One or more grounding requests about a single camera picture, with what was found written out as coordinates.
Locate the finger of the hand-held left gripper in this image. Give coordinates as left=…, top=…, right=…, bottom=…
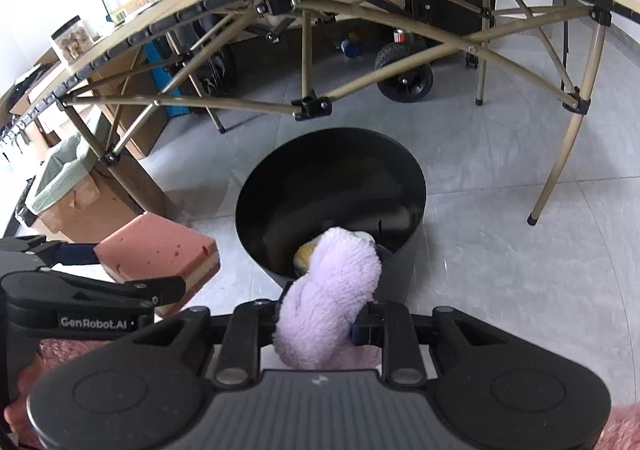
left=40, top=241, right=102, bottom=267
left=99, top=274, right=187, bottom=307

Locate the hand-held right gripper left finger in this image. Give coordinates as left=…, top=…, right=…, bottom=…
left=131, top=299, right=282, bottom=388

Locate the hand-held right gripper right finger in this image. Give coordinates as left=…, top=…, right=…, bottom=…
left=350, top=301, right=507, bottom=388

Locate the pink sponge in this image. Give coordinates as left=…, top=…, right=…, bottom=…
left=94, top=211, right=221, bottom=318

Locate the purple fluffy cloth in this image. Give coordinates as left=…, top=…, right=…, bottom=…
left=272, top=226, right=383, bottom=371

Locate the yellow sponge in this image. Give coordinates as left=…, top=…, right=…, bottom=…
left=292, top=240, right=321, bottom=276

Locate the black trash bin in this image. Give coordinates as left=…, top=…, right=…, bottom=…
left=235, top=127, right=427, bottom=303

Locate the person's right forearm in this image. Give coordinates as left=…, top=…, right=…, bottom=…
left=592, top=405, right=640, bottom=450

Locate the person's left forearm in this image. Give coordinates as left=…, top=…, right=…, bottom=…
left=37, top=337, right=98, bottom=372

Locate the person's left hand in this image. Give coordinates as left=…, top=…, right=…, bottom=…
left=4, top=354, right=47, bottom=449

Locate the cardboard box with green liner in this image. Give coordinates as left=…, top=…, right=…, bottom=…
left=25, top=132, right=168, bottom=243

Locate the brown cardboard box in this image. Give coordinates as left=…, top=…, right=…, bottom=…
left=90, top=37, right=186, bottom=158

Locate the tall blue carton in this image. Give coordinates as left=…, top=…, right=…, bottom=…
left=150, top=37, right=201, bottom=118

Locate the clear snack jar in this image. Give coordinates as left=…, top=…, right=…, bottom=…
left=50, top=16, right=97, bottom=63

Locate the hanging black bag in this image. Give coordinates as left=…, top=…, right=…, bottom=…
left=172, top=15, right=238, bottom=93

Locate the tan folding table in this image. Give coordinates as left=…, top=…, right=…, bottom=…
left=0, top=0, right=640, bottom=226

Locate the flat yellow box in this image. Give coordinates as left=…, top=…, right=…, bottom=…
left=107, top=0, right=153, bottom=26

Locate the folding utility wagon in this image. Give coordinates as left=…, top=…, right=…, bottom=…
left=250, top=0, right=496, bottom=103

